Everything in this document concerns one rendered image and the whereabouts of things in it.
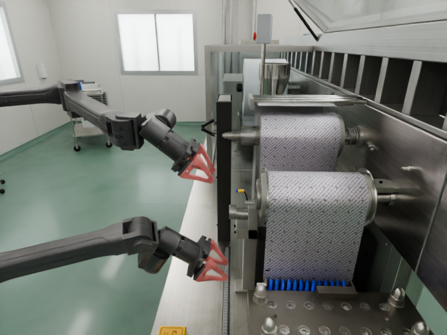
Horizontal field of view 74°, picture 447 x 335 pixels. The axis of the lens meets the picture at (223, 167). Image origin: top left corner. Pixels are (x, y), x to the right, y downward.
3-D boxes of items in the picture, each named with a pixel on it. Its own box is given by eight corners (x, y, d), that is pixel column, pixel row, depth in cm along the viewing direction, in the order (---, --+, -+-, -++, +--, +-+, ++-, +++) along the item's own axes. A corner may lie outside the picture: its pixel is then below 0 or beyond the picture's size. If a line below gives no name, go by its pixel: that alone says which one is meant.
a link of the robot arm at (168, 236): (158, 232, 71) (163, 219, 76) (146, 252, 74) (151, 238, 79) (183, 245, 72) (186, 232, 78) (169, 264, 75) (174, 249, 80)
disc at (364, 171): (346, 211, 85) (353, 161, 81) (348, 211, 85) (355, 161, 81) (370, 236, 71) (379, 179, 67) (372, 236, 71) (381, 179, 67)
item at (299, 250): (263, 278, 80) (267, 220, 73) (350, 280, 79) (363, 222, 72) (263, 280, 79) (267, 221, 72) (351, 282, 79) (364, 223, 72)
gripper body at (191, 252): (192, 279, 74) (165, 266, 72) (196, 253, 83) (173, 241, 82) (205, 262, 71) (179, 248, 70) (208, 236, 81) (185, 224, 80)
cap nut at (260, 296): (252, 292, 75) (253, 279, 73) (267, 293, 75) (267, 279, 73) (253, 304, 71) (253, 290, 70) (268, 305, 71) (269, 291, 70)
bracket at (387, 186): (366, 183, 77) (367, 177, 76) (388, 184, 77) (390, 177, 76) (374, 193, 73) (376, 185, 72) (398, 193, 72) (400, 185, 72)
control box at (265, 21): (254, 43, 117) (255, 15, 113) (271, 43, 116) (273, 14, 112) (251, 43, 111) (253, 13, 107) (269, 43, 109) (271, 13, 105)
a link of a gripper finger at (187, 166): (203, 195, 71) (171, 171, 69) (205, 182, 77) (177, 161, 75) (221, 175, 69) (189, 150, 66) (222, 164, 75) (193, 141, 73)
